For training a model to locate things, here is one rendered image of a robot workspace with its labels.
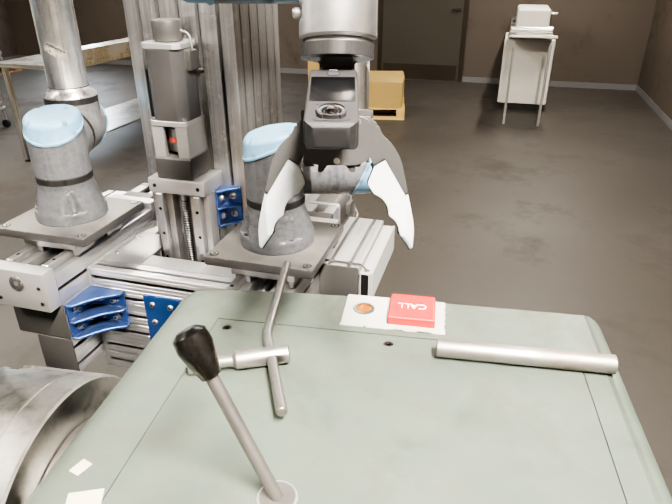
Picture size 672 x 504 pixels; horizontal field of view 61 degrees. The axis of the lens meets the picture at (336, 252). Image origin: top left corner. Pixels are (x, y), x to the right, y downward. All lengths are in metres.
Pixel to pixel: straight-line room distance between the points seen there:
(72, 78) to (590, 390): 1.20
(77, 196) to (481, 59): 8.42
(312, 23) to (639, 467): 0.51
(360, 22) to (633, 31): 9.00
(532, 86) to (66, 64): 6.72
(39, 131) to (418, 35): 8.39
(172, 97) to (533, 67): 6.68
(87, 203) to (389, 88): 5.78
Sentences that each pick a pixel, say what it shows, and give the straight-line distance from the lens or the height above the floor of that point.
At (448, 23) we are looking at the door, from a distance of 9.36.
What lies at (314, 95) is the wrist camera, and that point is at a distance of 0.52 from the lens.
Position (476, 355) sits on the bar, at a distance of 0.69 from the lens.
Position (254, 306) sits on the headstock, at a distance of 0.79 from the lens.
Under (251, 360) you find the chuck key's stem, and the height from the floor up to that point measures 1.27.
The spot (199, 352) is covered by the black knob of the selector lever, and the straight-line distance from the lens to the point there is 0.49.
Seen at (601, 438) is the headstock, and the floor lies 1.26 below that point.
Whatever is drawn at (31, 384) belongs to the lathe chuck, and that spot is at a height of 1.23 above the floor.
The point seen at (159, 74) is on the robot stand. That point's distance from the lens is 1.24.
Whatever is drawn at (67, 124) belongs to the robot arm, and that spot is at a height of 1.37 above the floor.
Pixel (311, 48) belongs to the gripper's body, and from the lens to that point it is 0.56.
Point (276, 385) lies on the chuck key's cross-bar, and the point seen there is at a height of 1.27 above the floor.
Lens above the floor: 1.67
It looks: 27 degrees down
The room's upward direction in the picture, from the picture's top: straight up
